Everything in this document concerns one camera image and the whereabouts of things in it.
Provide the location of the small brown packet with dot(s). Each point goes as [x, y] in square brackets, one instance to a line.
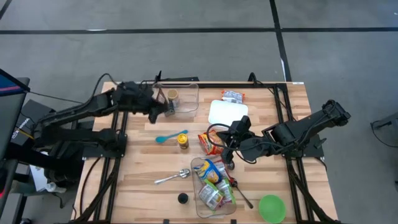
[161, 96]

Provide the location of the white plastic lid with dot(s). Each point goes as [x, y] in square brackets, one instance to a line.
[222, 112]

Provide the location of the teal plastic spoon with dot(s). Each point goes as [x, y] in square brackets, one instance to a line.
[161, 139]

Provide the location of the black lid thyme jar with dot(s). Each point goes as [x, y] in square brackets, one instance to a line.
[183, 198]

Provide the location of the silver metal spoon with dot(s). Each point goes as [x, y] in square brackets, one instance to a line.
[184, 173]

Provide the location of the black computer monitor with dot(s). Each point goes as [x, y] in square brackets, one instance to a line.
[9, 109]

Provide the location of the black aluminium rig frame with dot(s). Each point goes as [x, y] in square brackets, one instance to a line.
[217, 85]

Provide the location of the orange red ramen packet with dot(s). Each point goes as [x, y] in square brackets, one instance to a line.
[210, 144]

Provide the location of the green plastic bowl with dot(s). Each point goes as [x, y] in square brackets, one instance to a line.
[272, 209]

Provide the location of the black cardboard box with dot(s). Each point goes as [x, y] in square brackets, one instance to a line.
[25, 123]

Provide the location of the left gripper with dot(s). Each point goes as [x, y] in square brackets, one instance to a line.
[147, 102]

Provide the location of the white paper sheet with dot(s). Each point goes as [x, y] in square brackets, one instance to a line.
[38, 177]

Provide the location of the silver orange ramen packet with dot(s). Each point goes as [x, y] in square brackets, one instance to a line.
[232, 97]

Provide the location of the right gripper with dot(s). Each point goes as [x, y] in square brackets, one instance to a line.
[245, 143]

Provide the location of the blue silver snack packet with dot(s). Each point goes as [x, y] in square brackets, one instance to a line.
[224, 169]

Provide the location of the long black table bracket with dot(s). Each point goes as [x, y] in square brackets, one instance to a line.
[180, 79]

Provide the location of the small black table bracket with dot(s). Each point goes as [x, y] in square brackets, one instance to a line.
[252, 78]

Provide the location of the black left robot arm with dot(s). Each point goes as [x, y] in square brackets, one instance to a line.
[77, 109]

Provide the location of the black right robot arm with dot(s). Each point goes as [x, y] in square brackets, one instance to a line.
[298, 130]

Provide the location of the dark metal spoon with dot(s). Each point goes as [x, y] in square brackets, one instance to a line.
[230, 165]
[234, 184]

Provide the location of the yellow green ramen packet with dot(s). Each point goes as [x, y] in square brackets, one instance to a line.
[229, 191]
[211, 196]

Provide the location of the brown lid glass jar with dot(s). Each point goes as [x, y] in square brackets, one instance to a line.
[173, 95]

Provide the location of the yellow snack packet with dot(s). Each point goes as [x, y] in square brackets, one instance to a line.
[208, 171]

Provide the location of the yellow lid spice jar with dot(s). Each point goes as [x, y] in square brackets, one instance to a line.
[183, 140]

